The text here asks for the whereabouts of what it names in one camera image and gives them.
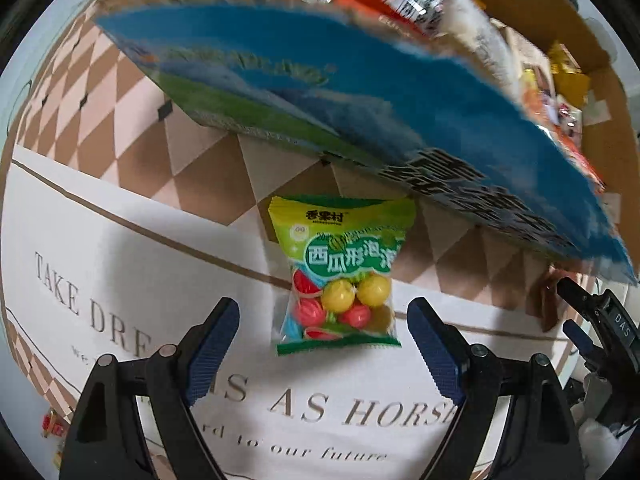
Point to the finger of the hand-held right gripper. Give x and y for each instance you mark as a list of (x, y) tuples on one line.
[(580, 337), (575, 294)]

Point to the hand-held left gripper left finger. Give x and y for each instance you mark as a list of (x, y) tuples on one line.
[(210, 355)]

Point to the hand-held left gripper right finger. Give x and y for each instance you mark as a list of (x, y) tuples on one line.
[(440, 355)]

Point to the green gumball candy bag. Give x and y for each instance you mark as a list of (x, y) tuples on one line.
[(340, 270)]

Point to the blue green printed cardboard box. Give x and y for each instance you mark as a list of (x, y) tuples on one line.
[(400, 90)]

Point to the white cloth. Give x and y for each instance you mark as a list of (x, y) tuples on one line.
[(597, 445)]

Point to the printed checkered table mat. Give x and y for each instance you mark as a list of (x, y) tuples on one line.
[(125, 270)]

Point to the small red packet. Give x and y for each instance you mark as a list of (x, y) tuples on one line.
[(55, 424)]

